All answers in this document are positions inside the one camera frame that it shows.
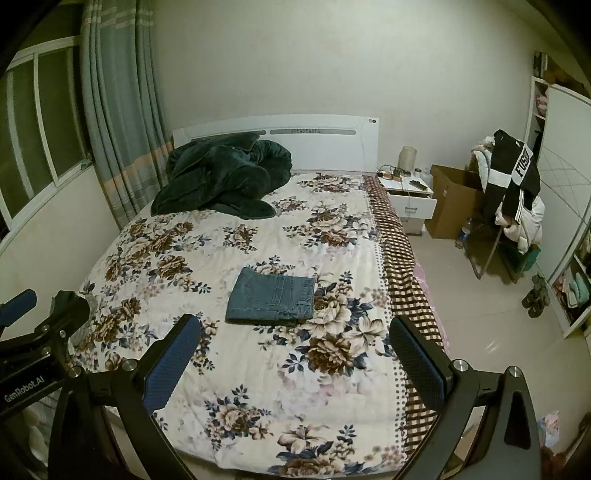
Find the brown cardboard box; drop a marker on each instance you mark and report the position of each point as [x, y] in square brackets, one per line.
[448, 203]

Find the pink folded clothes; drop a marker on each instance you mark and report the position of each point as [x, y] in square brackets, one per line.
[541, 104]

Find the white nightstand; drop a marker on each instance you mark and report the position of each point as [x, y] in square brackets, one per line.
[411, 203]

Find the white puffy jacket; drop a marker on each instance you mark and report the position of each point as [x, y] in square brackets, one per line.
[531, 221]

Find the grey-green striped curtain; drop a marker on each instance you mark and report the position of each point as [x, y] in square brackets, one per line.
[120, 115]

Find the dark green plush blanket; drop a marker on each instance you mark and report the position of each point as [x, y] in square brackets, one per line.
[217, 180]

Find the dark green slipper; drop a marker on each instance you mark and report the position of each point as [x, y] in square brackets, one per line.
[541, 286]
[531, 302]

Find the white bed headboard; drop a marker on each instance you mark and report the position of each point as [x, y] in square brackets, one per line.
[323, 152]

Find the white framed window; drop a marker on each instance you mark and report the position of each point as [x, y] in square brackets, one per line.
[46, 115]

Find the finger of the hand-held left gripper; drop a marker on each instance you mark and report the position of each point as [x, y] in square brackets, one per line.
[69, 316]
[18, 304]

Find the teal folded clothes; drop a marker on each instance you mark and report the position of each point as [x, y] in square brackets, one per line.
[575, 288]

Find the black and white jacket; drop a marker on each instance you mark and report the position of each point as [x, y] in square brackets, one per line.
[508, 161]

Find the clear water bottle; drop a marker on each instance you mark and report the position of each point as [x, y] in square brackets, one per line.
[464, 233]

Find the green bag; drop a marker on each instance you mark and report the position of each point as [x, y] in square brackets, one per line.
[526, 258]

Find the grey folded garment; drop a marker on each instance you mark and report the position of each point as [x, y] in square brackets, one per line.
[83, 334]

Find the white fluffy garment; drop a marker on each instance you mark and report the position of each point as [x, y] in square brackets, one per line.
[482, 161]

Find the blue denim pants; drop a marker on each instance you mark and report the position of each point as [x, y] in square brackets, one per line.
[272, 295]

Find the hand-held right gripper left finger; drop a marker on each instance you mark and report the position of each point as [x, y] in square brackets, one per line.
[173, 364]

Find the floral bed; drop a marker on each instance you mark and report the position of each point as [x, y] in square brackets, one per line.
[207, 240]

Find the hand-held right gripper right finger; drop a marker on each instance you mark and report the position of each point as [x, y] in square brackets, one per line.
[415, 364]

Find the white wardrobe shelf unit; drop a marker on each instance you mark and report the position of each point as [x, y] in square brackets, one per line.
[561, 152]

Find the metal folding chair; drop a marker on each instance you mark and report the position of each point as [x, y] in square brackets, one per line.
[485, 265]

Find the colourful plastic bag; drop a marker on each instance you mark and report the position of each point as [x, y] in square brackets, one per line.
[549, 429]

